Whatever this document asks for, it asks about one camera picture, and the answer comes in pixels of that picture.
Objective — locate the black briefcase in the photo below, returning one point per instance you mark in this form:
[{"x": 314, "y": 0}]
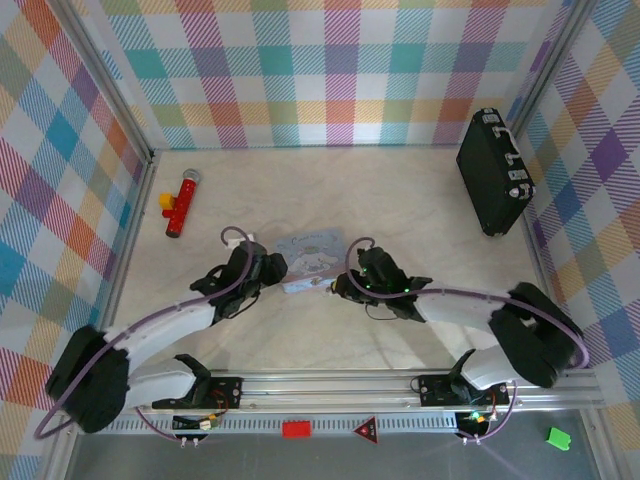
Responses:
[{"x": 487, "y": 170}]

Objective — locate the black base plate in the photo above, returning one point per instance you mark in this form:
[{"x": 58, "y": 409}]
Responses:
[
  {"x": 225, "y": 390},
  {"x": 435, "y": 390}
]

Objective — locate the aluminium frame post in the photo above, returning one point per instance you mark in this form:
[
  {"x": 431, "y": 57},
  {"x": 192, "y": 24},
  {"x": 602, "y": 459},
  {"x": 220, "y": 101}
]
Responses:
[
  {"x": 550, "y": 70},
  {"x": 107, "y": 80}
]

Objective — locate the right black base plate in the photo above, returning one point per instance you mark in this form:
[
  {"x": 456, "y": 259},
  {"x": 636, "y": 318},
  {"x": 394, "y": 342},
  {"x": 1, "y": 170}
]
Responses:
[{"x": 435, "y": 390}]

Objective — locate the blue cartoon tin box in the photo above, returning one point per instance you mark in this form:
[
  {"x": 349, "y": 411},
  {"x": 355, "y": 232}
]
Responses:
[{"x": 312, "y": 255}]

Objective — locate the green plastic block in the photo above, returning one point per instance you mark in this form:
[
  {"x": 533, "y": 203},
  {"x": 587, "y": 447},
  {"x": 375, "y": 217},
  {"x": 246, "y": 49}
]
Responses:
[{"x": 558, "y": 438}]

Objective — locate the red rectangular block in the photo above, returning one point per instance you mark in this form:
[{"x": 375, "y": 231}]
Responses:
[{"x": 296, "y": 430}]

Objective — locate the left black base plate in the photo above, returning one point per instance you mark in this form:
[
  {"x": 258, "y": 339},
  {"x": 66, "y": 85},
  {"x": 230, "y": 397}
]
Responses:
[{"x": 225, "y": 390}]

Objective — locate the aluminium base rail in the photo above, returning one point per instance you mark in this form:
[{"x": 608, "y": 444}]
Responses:
[{"x": 330, "y": 387}]

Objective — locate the red toy tube yellow block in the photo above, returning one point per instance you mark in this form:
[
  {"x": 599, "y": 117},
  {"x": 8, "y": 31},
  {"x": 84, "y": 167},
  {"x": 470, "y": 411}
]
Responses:
[{"x": 182, "y": 200}]

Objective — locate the red black triangle sign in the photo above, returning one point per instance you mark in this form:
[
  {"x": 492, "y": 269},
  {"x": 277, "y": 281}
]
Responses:
[{"x": 365, "y": 429}]

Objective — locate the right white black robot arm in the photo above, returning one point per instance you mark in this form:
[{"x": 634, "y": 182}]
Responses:
[{"x": 460, "y": 305}]

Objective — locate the small metal padlock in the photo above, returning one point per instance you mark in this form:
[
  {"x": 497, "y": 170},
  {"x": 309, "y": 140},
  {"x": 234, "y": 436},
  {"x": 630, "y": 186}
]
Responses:
[{"x": 316, "y": 281}]

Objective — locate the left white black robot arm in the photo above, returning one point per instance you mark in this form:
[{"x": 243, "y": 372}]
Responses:
[{"x": 160, "y": 330}]

